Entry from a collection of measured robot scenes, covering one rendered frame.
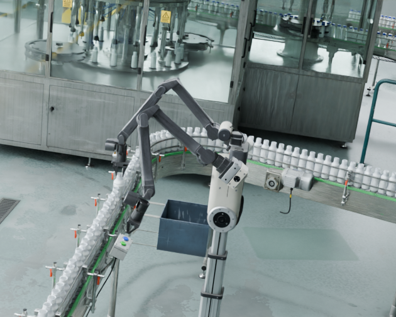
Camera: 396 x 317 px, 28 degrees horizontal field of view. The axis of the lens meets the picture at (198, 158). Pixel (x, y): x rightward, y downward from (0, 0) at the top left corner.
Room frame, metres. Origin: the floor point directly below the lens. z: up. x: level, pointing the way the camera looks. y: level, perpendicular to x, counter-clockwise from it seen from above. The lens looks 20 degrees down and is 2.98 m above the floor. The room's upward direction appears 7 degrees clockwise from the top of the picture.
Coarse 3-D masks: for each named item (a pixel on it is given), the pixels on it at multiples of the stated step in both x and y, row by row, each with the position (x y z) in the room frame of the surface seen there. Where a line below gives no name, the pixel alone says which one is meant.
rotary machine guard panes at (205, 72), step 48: (0, 0) 7.52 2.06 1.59; (48, 0) 7.48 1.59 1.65; (96, 0) 7.44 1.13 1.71; (144, 0) 7.41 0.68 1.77; (192, 0) 7.37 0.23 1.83; (240, 0) 7.33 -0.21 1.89; (0, 48) 7.52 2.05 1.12; (96, 48) 7.44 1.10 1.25; (192, 48) 7.36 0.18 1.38; (192, 96) 7.36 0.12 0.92
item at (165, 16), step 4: (64, 0) 7.47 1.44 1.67; (68, 0) 7.46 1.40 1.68; (64, 4) 7.47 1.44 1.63; (68, 4) 7.46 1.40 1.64; (164, 12) 7.39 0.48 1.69; (168, 12) 7.39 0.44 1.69; (164, 16) 7.39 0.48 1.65; (168, 16) 7.39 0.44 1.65; (160, 20) 7.39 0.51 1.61; (164, 20) 7.39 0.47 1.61; (168, 20) 7.38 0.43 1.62
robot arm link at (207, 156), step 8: (144, 112) 3.85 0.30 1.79; (152, 112) 3.86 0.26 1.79; (160, 112) 3.88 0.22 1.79; (136, 120) 3.88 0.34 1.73; (160, 120) 3.87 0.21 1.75; (168, 120) 3.88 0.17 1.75; (168, 128) 3.86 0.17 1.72; (176, 128) 3.87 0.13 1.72; (176, 136) 3.86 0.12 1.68; (184, 136) 3.86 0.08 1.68; (184, 144) 3.85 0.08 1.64; (192, 144) 3.85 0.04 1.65; (200, 144) 3.86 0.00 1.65; (192, 152) 3.85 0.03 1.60; (200, 152) 3.82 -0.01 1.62; (208, 152) 3.83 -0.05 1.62; (208, 160) 3.81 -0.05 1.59
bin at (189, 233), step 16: (176, 208) 4.72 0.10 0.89; (192, 208) 4.72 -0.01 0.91; (160, 224) 4.43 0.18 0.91; (176, 224) 4.42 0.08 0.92; (192, 224) 4.41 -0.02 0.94; (208, 224) 4.71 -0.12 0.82; (160, 240) 4.42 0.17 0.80; (176, 240) 4.42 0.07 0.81; (192, 240) 4.41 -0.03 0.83; (208, 240) 4.52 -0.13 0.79
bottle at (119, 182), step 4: (120, 172) 4.38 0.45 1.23; (116, 176) 4.36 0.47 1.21; (120, 176) 4.34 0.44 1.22; (116, 180) 4.34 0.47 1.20; (120, 180) 4.34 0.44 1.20; (116, 184) 4.33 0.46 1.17; (120, 184) 4.33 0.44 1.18; (124, 184) 4.35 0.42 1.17; (120, 188) 4.33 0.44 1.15; (120, 192) 4.33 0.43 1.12
